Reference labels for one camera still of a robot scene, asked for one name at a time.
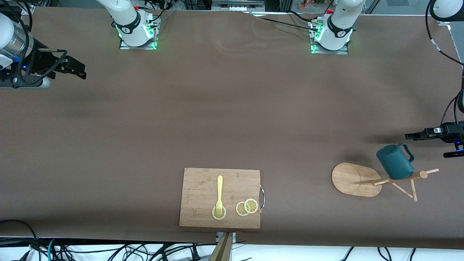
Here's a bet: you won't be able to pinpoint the teal cup with handle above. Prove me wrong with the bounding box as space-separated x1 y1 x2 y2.
376 143 415 181

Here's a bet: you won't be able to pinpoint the wooden cup rack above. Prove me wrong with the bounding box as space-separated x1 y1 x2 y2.
331 162 440 202

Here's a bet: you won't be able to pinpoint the brown table cloth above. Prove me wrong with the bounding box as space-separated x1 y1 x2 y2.
0 7 464 250

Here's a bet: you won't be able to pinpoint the orange background object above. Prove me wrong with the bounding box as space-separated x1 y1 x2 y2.
299 0 327 10

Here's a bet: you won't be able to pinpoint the grey power strip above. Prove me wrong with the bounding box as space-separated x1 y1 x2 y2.
212 0 265 12

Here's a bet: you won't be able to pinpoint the yellow plastic fork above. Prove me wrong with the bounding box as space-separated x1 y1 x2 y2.
215 175 224 218

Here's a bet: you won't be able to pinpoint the wooden pole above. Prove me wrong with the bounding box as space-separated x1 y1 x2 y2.
208 232 233 261

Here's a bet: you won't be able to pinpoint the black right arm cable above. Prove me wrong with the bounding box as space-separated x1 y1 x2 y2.
7 11 68 86

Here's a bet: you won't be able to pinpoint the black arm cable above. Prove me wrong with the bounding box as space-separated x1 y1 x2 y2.
7 11 68 86
426 0 464 125

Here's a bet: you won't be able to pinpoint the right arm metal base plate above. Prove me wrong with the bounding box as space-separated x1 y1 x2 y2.
120 16 159 50

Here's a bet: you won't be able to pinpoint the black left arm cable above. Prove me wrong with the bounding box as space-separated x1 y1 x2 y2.
426 0 464 125

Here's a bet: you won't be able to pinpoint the black cables at right base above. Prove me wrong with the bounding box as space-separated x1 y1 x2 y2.
144 0 176 28

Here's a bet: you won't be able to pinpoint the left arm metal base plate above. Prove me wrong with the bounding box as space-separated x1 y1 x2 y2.
310 20 349 55

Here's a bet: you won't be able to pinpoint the black looped floor cable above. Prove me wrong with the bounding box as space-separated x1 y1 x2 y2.
0 219 41 261

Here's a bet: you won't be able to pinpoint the black cable on cloth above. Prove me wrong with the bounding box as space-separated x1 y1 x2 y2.
250 11 321 32

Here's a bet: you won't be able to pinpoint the black floor cable bundle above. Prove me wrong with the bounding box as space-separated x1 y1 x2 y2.
54 242 203 261

